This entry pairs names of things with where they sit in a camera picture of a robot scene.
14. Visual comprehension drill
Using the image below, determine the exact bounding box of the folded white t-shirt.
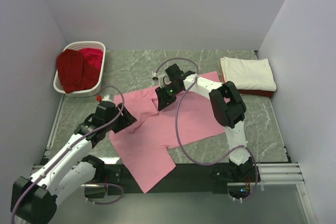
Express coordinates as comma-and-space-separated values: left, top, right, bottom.
220, 57, 277, 92

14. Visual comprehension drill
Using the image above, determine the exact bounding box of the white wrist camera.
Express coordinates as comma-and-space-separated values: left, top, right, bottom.
96, 94, 114, 106
152, 72, 170, 88

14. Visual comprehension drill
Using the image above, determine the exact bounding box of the white perforated laundry basket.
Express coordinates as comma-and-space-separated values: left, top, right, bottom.
53, 41, 106, 98

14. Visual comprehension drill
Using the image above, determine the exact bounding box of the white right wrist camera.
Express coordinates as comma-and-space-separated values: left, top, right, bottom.
152, 72, 170, 88

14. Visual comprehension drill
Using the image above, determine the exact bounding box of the aluminium rail frame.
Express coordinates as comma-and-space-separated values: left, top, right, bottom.
15, 163, 305, 223

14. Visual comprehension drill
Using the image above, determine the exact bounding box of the crimson red t-shirt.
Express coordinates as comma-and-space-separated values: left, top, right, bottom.
79, 48, 103, 70

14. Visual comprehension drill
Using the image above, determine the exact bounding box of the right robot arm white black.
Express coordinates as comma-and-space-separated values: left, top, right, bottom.
153, 64, 257, 182

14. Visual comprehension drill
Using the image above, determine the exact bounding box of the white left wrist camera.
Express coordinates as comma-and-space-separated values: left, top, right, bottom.
96, 94, 114, 106

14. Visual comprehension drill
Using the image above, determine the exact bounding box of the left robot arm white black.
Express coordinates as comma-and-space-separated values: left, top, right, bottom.
10, 101, 136, 223

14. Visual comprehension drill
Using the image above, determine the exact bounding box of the folded dark red t-shirt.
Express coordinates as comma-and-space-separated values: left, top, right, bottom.
238, 90, 274, 98

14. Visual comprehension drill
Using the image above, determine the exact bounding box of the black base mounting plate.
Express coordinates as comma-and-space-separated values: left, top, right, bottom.
97, 163, 260, 194

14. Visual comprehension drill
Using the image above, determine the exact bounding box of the pink t-shirt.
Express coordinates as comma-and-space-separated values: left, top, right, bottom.
109, 87, 225, 193

